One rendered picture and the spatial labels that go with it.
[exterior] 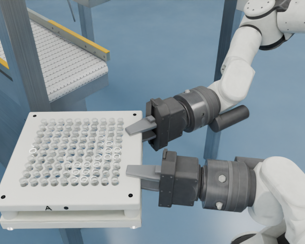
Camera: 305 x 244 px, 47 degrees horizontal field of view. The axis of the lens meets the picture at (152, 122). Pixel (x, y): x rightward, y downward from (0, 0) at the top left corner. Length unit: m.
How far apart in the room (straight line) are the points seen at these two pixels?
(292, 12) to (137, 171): 0.55
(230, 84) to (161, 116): 0.19
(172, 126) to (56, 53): 0.67
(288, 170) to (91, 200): 0.33
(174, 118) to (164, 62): 2.29
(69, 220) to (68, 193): 0.05
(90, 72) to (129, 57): 1.91
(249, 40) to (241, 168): 0.40
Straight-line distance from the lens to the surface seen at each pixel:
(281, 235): 1.08
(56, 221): 0.66
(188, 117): 0.75
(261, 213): 0.66
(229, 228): 1.89
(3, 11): 0.87
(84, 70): 1.18
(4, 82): 1.29
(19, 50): 0.91
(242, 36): 0.93
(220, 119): 0.80
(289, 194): 0.59
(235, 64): 0.83
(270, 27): 0.97
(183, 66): 2.96
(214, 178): 0.61
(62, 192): 0.63
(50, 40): 1.39
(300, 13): 0.94
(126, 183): 0.62
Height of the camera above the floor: 1.57
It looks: 41 degrees down
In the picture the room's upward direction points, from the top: straight up
